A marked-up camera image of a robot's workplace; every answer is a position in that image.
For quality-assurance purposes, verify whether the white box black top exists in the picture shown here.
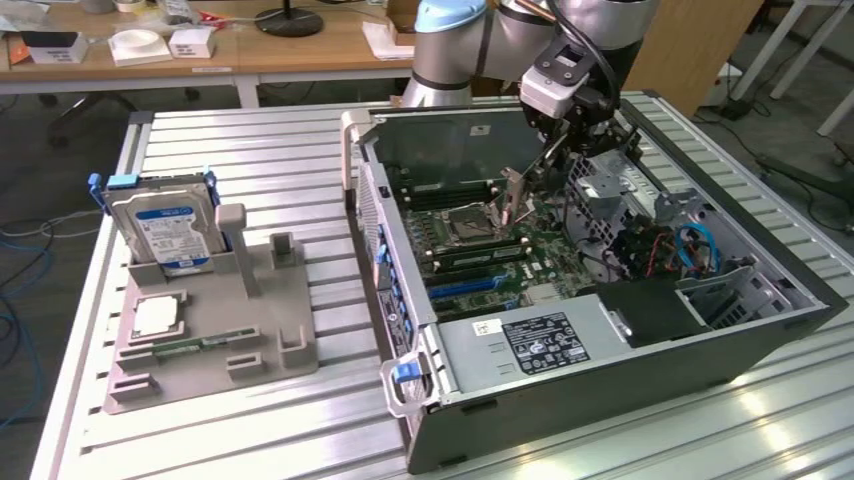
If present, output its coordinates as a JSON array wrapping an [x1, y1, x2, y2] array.
[[18, 29, 91, 66]]

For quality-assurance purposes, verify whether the blue floor cable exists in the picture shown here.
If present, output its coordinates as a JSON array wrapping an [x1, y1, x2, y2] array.
[[0, 234, 55, 429]]

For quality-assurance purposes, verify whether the red wire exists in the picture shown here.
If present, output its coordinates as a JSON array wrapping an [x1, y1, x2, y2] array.
[[651, 233, 672, 274]]

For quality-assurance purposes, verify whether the black RAM stick white label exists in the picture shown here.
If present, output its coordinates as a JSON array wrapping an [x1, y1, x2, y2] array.
[[433, 241, 530, 272]]

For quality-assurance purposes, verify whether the grey power supply unit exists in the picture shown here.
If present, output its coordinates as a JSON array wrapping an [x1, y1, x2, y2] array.
[[434, 294, 634, 392]]

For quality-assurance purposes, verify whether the blue expansion slot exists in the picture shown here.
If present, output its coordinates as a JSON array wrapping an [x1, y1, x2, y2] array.
[[426, 277, 504, 302]]

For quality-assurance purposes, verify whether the metal disk bay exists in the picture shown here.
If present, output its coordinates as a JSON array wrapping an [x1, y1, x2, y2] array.
[[564, 149, 673, 261]]

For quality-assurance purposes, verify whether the silver CPU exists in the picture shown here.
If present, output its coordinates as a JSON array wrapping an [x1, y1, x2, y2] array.
[[131, 296, 187, 342]]

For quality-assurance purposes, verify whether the white paper stack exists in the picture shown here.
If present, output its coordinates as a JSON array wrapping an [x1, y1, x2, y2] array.
[[362, 20, 420, 62]]

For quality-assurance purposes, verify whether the wooden cabinet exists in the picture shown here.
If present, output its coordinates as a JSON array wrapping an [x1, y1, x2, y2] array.
[[585, 0, 768, 107]]

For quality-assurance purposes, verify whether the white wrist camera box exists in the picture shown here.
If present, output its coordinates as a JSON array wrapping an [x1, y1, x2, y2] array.
[[518, 43, 597, 120]]

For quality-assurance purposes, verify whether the black floor stand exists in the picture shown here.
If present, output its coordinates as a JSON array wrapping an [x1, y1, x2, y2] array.
[[757, 152, 854, 194]]

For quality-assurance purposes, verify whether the blue wire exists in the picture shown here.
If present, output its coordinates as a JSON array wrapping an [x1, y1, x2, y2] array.
[[672, 223, 728, 277]]

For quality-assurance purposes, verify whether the white round dish holder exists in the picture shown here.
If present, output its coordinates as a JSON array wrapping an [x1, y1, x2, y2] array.
[[107, 28, 175, 68]]

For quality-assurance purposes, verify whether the metal socket cover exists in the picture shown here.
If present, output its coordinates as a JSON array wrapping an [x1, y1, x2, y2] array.
[[490, 182, 541, 230]]

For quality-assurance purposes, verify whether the graphics card with metal bracket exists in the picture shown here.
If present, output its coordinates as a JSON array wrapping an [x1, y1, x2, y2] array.
[[490, 142, 573, 230]]

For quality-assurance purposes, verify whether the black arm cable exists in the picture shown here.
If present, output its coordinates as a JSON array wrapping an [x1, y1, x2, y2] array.
[[548, 0, 621, 110]]

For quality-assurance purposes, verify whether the green RAM stick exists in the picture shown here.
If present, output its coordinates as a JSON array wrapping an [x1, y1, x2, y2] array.
[[153, 328, 261, 359]]

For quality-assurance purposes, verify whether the black office chair base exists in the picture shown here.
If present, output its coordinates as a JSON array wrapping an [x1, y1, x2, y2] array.
[[37, 88, 139, 149]]

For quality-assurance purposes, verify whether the grey printed parts rack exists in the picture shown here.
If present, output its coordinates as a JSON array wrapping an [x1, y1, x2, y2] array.
[[101, 202, 324, 417]]

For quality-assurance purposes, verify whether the grey floor cable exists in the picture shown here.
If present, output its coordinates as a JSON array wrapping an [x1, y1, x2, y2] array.
[[0, 209, 113, 240]]

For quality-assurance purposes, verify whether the wooden desk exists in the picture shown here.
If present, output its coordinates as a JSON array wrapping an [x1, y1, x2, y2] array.
[[0, 0, 604, 109]]

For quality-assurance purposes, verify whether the small white labelled box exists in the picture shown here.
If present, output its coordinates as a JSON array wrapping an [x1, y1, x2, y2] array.
[[166, 26, 220, 60]]

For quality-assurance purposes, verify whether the white table frame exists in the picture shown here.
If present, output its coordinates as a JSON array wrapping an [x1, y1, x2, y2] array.
[[729, 0, 854, 137]]

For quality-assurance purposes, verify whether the CPU socket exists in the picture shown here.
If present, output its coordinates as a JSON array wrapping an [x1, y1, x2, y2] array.
[[441, 203, 502, 247]]

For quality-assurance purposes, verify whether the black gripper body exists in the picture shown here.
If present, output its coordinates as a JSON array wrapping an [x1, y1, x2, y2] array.
[[525, 88, 637, 162]]

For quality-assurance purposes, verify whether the open black PC case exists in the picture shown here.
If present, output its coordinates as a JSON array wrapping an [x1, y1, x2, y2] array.
[[338, 97, 851, 476]]

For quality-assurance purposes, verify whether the hard disk with blue caddy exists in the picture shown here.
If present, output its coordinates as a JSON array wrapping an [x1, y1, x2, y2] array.
[[86, 167, 234, 277]]

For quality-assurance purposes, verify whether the black lamp base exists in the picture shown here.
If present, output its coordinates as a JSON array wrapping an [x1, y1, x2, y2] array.
[[254, 0, 328, 39]]

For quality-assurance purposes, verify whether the green motherboard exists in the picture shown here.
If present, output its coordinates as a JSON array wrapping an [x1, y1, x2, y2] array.
[[398, 177, 606, 322]]

